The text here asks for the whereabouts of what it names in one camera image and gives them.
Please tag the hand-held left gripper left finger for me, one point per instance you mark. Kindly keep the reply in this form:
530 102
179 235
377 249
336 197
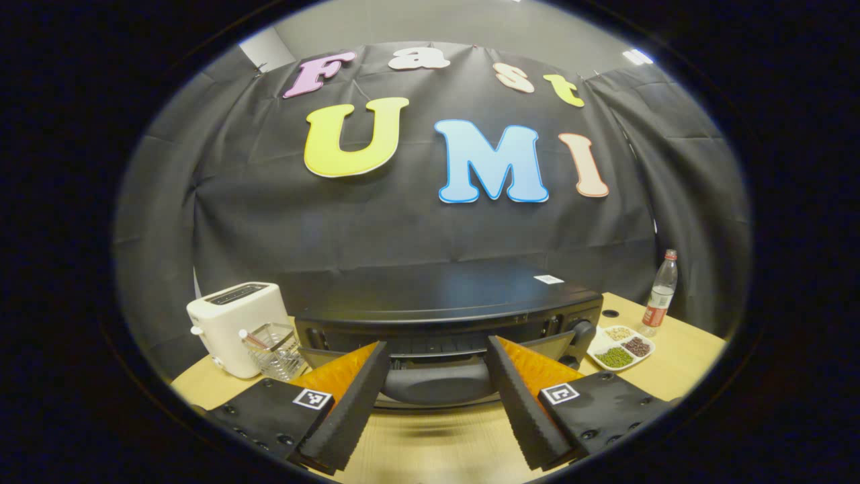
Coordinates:
353 410

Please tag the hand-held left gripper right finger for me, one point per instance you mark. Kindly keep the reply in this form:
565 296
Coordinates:
521 403

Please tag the black electric oven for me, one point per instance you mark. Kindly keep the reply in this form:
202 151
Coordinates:
443 296

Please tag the white divided plate of beans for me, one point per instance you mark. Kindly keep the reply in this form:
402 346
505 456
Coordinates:
600 341

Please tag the pink white stick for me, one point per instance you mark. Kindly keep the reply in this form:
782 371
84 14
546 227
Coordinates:
252 338

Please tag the white toaster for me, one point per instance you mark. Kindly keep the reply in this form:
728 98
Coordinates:
228 323

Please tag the clear bottle with red label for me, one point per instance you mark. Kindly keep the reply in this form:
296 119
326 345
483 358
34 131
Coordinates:
660 299

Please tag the small ceiling light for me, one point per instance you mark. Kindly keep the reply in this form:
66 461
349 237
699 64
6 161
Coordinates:
637 56

